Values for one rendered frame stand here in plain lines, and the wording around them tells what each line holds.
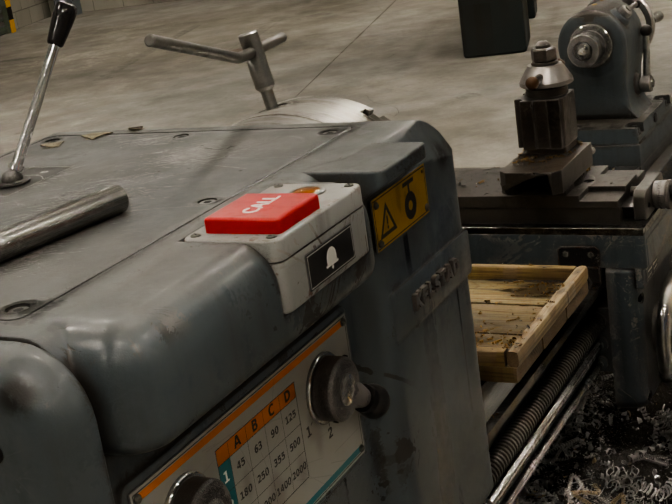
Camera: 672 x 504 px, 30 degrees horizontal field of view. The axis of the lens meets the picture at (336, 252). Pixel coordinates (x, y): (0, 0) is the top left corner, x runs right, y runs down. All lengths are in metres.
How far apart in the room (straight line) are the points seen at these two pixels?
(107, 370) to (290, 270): 0.17
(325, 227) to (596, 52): 1.53
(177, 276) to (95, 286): 0.05
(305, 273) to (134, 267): 0.12
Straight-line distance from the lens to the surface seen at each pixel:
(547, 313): 1.60
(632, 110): 2.45
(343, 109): 1.35
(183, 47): 1.21
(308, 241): 0.85
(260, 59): 1.37
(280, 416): 0.91
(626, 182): 1.90
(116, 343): 0.72
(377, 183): 0.96
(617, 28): 2.40
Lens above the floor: 1.49
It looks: 18 degrees down
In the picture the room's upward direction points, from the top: 8 degrees counter-clockwise
